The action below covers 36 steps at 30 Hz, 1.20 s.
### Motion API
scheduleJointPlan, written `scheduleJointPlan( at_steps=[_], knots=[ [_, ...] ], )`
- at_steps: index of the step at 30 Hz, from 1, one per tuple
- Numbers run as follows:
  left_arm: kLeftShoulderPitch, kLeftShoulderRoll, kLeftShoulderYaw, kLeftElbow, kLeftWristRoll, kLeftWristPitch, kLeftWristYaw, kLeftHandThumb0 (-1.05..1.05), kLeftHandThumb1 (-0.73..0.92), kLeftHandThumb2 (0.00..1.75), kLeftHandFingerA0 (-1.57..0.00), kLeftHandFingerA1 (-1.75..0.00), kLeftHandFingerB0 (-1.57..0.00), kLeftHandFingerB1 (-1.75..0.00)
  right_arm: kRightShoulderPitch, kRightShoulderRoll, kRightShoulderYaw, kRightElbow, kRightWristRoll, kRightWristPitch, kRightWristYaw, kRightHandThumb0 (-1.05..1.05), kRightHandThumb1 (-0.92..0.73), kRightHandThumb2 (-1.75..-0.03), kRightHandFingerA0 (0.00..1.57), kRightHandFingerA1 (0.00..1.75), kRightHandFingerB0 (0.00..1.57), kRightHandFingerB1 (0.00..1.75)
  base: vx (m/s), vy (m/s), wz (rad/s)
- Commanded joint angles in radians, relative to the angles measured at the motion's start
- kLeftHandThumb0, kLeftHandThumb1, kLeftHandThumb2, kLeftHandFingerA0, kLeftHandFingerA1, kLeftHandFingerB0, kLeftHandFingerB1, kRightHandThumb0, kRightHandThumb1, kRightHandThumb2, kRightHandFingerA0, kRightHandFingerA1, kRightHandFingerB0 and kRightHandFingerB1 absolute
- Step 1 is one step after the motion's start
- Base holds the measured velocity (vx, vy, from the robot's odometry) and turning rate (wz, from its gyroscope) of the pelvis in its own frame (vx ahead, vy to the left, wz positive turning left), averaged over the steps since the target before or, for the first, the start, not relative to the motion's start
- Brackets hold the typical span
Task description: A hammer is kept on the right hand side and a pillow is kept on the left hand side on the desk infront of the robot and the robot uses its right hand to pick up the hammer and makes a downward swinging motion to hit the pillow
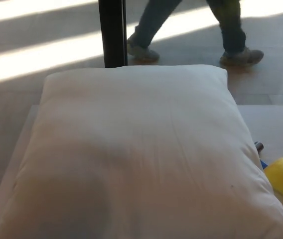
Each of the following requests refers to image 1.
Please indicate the person in dark jeans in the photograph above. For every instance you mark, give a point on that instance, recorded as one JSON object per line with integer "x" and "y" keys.
{"x": 151, "y": 22}

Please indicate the black vertical post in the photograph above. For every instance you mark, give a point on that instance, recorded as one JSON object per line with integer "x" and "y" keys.
{"x": 111, "y": 32}

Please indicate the white pillow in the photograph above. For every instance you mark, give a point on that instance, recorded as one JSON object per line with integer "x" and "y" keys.
{"x": 141, "y": 154}

